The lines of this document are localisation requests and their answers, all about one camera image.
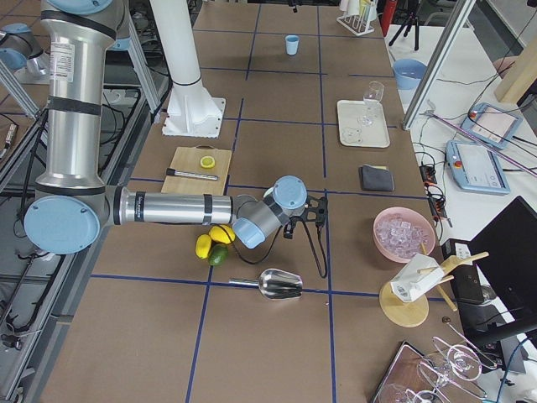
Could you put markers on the pink bowl with ice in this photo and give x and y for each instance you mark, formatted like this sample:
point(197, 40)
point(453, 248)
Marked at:
point(400, 233)

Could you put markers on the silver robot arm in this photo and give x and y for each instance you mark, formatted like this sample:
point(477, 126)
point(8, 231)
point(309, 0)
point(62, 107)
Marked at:
point(72, 203)
point(22, 54)

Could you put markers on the aluminium frame post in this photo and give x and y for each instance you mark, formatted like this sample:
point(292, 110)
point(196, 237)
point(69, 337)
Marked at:
point(446, 41)

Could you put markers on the blue teach pendant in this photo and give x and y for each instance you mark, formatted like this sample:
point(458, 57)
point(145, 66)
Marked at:
point(491, 124)
point(476, 169)

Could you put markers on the grey folded cloth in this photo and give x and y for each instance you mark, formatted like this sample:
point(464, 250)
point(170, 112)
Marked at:
point(375, 179)

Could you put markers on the green lime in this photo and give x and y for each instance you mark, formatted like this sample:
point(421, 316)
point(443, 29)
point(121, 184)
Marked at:
point(218, 254)

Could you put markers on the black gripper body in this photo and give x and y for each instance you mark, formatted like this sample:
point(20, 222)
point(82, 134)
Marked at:
point(289, 230)

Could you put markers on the blue teach pendant far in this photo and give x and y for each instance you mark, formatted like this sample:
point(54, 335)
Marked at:
point(491, 124)

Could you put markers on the cream bear tray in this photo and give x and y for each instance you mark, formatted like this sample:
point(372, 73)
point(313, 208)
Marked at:
point(353, 134)

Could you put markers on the black camera tripod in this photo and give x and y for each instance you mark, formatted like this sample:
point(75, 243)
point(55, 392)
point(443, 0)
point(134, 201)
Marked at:
point(411, 21)

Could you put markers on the light blue plastic cup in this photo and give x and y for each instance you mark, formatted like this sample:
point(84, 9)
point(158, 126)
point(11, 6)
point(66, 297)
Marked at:
point(292, 43)

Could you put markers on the blue teach pendant near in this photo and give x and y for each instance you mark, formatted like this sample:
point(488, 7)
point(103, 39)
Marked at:
point(476, 169)

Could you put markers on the wooden cutting board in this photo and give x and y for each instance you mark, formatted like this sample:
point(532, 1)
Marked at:
point(197, 171)

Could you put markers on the upside-down wine glasses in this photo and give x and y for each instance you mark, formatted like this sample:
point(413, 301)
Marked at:
point(448, 374)

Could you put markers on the wooden paper towel stand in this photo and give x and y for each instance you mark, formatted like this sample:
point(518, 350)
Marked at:
point(403, 299)

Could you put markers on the yellow lemon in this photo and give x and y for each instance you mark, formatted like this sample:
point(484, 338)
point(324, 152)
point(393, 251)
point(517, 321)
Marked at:
point(203, 246)
point(222, 234)

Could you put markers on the steel ice scoop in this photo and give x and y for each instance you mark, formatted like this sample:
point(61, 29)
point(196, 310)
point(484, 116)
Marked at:
point(275, 284)

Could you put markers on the black laptop monitor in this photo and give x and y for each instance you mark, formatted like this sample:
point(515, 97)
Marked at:
point(510, 269)

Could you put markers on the yellow lemon upper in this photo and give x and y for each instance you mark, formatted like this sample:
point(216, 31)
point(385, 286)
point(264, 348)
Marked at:
point(222, 234)

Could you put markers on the blue plastic tub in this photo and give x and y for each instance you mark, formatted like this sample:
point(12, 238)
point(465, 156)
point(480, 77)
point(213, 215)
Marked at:
point(408, 73)

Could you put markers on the clear wine glass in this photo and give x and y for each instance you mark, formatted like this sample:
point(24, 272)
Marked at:
point(371, 99)

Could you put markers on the steel knife handle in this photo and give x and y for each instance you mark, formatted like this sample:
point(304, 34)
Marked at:
point(191, 175)

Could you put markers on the yellow lemon left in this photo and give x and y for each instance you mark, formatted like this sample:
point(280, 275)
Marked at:
point(203, 246)

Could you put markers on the white wire rack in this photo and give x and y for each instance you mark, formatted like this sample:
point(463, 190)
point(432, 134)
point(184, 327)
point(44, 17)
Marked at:
point(358, 16)

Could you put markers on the lemon half slice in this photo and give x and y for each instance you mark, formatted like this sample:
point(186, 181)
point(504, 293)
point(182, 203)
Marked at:
point(207, 162)

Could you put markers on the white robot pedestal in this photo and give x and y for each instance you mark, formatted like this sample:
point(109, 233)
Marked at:
point(191, 111)

